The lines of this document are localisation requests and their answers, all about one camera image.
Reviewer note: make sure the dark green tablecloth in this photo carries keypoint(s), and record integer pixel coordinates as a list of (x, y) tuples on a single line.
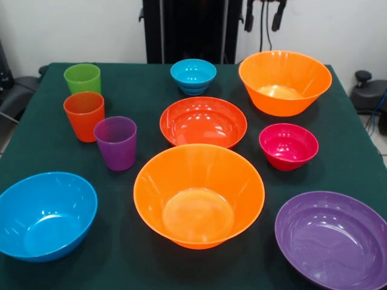
[(145, 90)]

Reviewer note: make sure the large blue bowl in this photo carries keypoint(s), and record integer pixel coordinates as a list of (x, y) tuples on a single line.
[(45, 217)]

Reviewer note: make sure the large orange bowl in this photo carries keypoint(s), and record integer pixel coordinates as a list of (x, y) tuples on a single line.
[(284, 81), (198, 196)]

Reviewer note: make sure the pink bowl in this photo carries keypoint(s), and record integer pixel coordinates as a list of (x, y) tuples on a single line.
[(287, 148)]

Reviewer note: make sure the black pedestal leg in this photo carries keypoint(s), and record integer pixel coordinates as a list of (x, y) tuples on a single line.
[(18, 90), (367, 93)]

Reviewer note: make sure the red-orange bowl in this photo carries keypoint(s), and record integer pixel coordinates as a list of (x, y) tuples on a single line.
[(202, 122)]

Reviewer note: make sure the purple bowl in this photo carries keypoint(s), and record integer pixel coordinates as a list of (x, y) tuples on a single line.
[(332, 241)]

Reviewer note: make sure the purple cup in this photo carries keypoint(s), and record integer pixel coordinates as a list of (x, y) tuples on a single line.
[(116, 148)]

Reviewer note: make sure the orange cup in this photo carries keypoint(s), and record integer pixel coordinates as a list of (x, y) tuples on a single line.
[(83, 121)]

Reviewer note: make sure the small blue bowl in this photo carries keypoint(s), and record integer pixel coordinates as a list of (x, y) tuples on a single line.
[(193, 75)]

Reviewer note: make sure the green cup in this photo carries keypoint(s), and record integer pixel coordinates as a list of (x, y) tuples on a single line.
[(83, 80)]

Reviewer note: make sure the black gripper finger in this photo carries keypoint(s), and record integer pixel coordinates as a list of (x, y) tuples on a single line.
[(278, 18), (249, 19)]

